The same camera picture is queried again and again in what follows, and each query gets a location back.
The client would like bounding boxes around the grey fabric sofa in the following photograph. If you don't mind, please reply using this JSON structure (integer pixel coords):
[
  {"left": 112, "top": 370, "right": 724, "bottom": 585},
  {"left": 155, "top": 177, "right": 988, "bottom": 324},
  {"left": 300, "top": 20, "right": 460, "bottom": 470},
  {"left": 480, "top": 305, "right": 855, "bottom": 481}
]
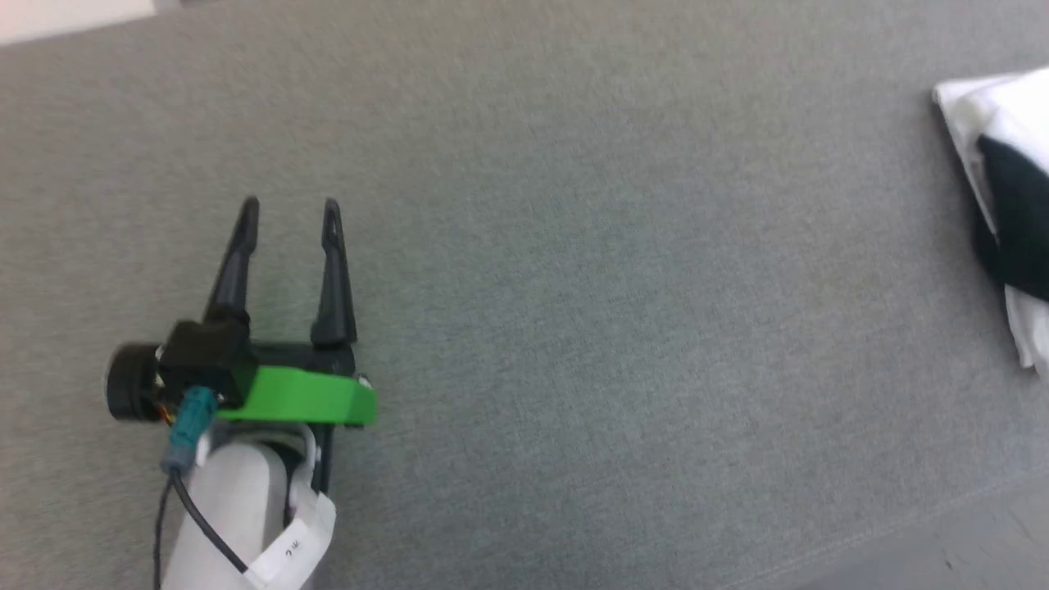
[{"left": 0, "top": 0, "right": 1049, "bottom": 590}]

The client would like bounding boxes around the white and black garment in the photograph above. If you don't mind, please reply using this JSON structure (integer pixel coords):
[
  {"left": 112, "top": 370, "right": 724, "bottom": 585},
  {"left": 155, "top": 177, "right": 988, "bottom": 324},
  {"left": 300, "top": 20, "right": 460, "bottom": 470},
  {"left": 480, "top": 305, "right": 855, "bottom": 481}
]
[{"left": 933, "top": 67, "right": 1049, "bottom": 378}]

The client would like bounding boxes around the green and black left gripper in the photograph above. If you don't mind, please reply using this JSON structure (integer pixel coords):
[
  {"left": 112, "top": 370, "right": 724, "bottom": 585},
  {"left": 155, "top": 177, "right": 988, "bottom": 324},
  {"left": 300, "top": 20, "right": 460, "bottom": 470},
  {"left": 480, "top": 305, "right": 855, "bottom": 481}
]
[{"left": 205, "top": 197, "right": 378, "bottom": 492}]

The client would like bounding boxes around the white box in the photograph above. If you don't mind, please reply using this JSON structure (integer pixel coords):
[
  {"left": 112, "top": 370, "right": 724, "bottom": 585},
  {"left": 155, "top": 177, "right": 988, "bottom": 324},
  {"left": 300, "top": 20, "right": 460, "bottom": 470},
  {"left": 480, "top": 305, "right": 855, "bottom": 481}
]
[{"left": 0, "top": 0, "right": 157, "bottom": 46}]

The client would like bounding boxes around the white paper label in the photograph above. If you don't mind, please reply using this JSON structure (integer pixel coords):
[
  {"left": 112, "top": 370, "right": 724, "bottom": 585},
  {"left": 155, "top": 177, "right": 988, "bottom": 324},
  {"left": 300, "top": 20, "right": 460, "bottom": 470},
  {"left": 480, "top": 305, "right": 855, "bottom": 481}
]
[{"left": 244, "top": 490, "right": 337, "bottom": 590}]

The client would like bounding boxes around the black cable with teal connector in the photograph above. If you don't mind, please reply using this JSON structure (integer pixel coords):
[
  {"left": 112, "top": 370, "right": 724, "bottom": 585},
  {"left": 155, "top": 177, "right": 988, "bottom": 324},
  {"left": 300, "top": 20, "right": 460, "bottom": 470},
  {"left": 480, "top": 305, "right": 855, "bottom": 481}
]
[{"left": 154, "top": 387, "right": 251, "bottom": 590}]

